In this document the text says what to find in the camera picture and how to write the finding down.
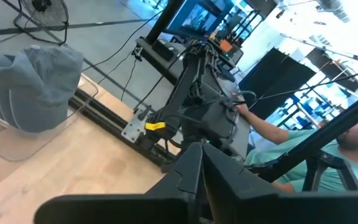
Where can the person's hand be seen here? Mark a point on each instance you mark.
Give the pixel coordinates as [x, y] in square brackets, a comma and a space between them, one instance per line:
[241, 108]

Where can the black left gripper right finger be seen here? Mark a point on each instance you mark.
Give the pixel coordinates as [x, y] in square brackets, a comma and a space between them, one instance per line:
[244, 202]

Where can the person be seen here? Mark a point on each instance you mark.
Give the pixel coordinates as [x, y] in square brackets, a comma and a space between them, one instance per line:
[291, 137]

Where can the silver metal mounting plate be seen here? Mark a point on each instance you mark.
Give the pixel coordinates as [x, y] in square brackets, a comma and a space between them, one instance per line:
[134, 129]

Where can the black floor fan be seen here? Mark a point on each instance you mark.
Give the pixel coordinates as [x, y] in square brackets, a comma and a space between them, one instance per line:
[48, 12]

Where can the black computer monitor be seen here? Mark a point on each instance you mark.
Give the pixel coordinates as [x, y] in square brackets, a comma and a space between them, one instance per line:
[197, 18]

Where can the black aluminium table frame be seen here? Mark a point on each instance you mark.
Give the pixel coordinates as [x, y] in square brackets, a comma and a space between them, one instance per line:
[104, 115]

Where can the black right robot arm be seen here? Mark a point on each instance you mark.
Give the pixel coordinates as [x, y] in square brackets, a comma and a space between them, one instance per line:
[182, 93]

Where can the black partition panel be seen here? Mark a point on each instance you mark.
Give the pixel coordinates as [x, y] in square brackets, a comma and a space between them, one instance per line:
[275, 81]

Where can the yellow label tag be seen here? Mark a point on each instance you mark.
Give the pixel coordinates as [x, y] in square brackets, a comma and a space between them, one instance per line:
[154, 126]

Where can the clear plastic tray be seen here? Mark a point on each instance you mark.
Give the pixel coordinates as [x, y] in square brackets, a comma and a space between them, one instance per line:
[26, 146]

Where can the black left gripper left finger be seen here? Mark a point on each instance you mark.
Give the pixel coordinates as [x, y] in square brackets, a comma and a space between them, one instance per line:
[166, 202]

